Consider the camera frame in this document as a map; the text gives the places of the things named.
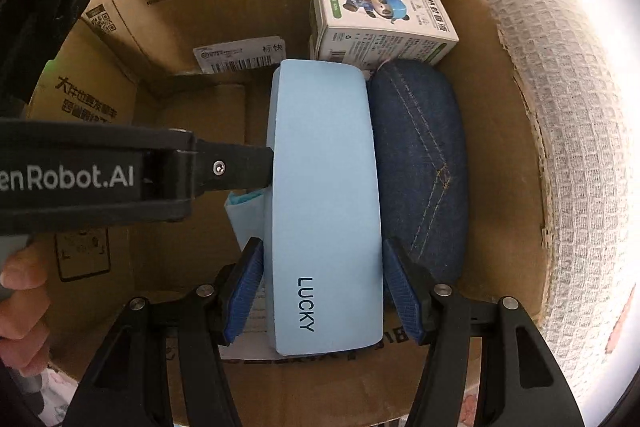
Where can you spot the white barcode shipping label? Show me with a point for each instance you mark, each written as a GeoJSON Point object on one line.
{"type": "Point", "coordinates": [235, 54]}

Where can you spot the denim glasses case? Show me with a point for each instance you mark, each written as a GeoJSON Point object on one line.
{"type": "Point", "coordinates": [420, 147]}

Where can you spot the white green panda box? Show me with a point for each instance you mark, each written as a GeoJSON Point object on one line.
{"type": "Point", "coordinates": [385, 12]}

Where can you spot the blue face mask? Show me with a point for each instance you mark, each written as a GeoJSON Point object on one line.
{"type": "Point", "coordinates": [245, 217]}

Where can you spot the light blue glasses case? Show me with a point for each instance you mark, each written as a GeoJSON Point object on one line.
{"type": "Point", "coordinates": [325, 187]}

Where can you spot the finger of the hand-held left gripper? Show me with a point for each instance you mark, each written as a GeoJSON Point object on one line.
{"type": "Point", "coordinates": [235, 169]}

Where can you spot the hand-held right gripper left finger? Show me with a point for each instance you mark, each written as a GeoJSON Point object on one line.
{"type": "Point", "coordinates": [247, 292]}

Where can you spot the white waffle blanket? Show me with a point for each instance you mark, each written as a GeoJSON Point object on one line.
{"type": "Point", "coordinates": [575, 107]}

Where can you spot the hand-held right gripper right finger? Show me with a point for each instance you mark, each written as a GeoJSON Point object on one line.
{"type": "Point", "coordinates": [402, 302]}

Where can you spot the brown cardboard box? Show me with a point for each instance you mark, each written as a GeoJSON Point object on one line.
{"type": "Point", "coordinates": [190, 7]}

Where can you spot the person's left hand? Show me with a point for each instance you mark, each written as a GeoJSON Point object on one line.
{"type": "Point", "coordinates": [22, 312]}

